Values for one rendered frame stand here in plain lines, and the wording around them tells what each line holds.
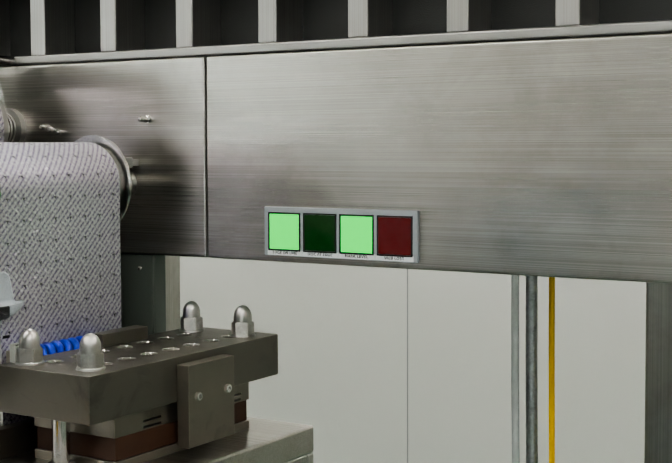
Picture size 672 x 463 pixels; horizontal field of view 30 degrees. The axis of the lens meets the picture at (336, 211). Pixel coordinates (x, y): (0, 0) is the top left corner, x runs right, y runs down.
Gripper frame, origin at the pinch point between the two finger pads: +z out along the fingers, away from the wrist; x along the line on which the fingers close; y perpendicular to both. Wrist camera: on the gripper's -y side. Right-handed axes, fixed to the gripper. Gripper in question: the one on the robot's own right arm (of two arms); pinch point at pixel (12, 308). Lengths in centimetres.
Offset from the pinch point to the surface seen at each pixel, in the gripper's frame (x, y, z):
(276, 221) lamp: -22.7, 10.8, 29.0
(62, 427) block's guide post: -12.7, -13.7, -4.0
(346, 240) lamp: -34.4, 8.6, 29.0
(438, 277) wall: 72, -24, 263
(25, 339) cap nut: -7.5, -2.8, -5.0
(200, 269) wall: 175, -27, 263
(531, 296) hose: -55, 0, 44
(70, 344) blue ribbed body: -3.6, -5.4, 7.0
